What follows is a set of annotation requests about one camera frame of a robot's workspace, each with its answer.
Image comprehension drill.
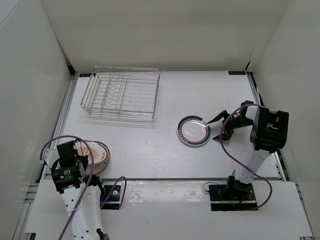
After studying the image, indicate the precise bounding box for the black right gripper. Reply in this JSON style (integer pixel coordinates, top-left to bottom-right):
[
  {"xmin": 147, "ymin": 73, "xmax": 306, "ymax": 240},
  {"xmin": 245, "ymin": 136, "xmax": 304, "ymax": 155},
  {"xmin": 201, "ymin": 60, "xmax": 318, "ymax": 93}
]
[{"xmin": 208, "ymin": 110, "xmax": 253, "ymax": 141}]

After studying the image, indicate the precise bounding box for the orange sunburst plate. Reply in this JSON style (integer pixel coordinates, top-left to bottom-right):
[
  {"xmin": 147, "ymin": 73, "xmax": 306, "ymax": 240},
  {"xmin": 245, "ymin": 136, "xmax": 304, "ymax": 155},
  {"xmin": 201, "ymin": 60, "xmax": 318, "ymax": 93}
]
[
  {"xmin": 75, "ymin": 140, "xmax": 110, "ymax": 166},
  {"xmin": 85, "ymin": 160, "xmax": 109, "ymax": 176}
]

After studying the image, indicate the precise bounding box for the green red rimmed white plate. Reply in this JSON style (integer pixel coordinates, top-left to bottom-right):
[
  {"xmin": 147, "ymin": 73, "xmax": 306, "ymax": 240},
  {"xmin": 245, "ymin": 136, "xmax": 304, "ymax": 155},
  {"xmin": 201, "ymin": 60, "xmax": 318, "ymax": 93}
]
[{"xmin": 176, "ymin": 115, "xmax": 211, "ymax": 147}]

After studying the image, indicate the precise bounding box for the orange sunburst plate front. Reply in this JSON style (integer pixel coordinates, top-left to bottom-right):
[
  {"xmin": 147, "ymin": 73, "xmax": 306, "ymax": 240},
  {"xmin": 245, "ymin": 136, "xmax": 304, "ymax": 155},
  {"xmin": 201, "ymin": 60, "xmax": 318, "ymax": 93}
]
[{"xmin": 85, "ymin": 160, "xmax": 109, "ymax": 176}]

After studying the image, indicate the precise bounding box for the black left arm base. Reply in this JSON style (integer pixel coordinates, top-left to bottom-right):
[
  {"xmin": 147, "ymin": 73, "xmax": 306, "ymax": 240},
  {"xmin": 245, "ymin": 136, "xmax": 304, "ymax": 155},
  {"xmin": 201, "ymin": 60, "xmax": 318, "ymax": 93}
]
[{"xmin": 100, "ymin": 181, "xmax": 124, "ymax": 210}]

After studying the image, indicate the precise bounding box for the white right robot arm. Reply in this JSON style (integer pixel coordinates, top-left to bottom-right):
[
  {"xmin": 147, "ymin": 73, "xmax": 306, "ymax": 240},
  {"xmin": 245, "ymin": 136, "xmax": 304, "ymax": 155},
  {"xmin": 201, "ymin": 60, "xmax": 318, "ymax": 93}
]
[{"xmin": 205, "ymin": 100, "xmax": 289, "ymax": 200}]

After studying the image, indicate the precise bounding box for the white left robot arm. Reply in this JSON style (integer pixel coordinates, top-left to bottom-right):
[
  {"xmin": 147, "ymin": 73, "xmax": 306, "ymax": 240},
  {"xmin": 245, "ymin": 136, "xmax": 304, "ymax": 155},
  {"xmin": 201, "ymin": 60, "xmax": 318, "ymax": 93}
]
[{"xmin": 51, "ymin": 155, "xmax": 110, "ymax": 240}]

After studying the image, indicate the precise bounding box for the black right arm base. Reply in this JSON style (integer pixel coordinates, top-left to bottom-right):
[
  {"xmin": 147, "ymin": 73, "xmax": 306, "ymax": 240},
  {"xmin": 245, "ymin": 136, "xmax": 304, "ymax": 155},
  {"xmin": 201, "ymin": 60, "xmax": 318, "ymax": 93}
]
[{"xmin": 203, "ymin": 182, "xmax": 258, "ymax": 212}]

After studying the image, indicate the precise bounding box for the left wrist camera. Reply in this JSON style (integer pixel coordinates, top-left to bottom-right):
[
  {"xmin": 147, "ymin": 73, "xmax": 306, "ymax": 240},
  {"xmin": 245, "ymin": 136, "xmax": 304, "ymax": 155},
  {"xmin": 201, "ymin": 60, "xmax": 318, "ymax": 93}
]
[{"xmin": 43, "ymin": 140, "xmax": 78, "ymax": 170}]

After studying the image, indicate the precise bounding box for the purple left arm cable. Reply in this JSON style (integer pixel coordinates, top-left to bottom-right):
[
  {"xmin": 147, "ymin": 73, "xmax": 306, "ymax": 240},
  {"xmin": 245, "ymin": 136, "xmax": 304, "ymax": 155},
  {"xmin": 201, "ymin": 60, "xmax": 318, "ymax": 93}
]
[{"xmin": 39, "ymin": 134, "xmax": 127, "ymax": 240}]

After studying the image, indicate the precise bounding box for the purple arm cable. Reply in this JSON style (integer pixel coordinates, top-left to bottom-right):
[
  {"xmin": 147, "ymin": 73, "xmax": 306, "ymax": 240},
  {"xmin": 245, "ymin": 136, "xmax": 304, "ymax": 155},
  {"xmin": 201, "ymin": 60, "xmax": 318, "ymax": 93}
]
[
  {"xmin": 219, "ymin": 104, "xmax": 273, "ymax": 208},
  {"xmin": 39, "ymin": 134, "xmax": 127, "ymax": 240}
]

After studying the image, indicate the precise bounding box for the metal wire dish rack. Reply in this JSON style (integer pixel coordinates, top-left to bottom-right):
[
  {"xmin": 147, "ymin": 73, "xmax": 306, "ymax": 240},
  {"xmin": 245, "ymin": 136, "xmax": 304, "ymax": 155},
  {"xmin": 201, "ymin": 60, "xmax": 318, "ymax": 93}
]
[{"xmin": 80, "ymin": 65, "xmax": 161, "ymax": 123}]

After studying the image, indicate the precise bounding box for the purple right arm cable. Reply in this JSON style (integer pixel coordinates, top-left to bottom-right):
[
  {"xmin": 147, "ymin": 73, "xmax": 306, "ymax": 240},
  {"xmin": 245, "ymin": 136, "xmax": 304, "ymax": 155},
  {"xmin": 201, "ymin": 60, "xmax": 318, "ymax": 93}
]
[{"xmin": 219, "ymin": 104, "xmax": 273, "ymax": 208}]

